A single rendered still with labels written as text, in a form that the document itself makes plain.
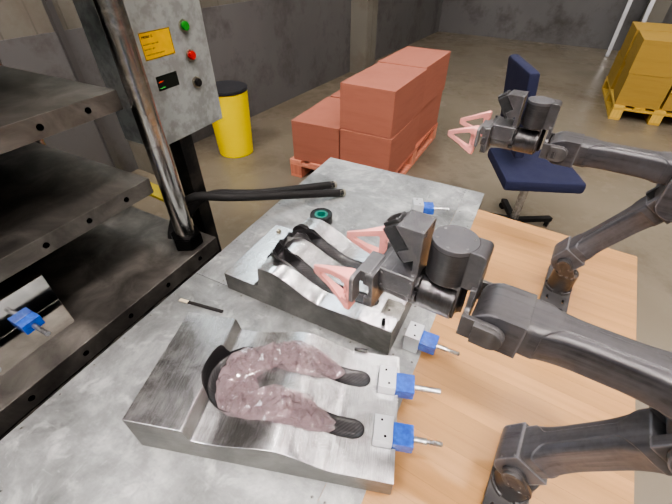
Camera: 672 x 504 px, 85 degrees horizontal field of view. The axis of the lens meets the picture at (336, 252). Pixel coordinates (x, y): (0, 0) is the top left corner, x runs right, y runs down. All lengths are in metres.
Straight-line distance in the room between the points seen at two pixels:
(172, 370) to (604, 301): 1.13
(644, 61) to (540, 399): 4.69
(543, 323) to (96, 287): 1.17
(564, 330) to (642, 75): 4.99
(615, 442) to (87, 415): 0.95
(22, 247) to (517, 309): 1.02
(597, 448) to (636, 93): 4.99
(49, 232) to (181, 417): 0.58
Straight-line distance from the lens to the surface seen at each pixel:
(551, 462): 0.71
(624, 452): 0.64
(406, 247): 0.49
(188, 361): 0.86
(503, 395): 0.97
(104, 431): 0.98
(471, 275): 0.48
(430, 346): 0.93
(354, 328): 0.93
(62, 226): 1.14
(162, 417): 0.81
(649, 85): 5.45
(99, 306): 1.25
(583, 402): 1.04
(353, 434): 0.80
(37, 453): 1.02
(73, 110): 1.10
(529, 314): 0.51
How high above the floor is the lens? 1.58
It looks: 40 degrees down
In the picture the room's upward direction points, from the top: straight up
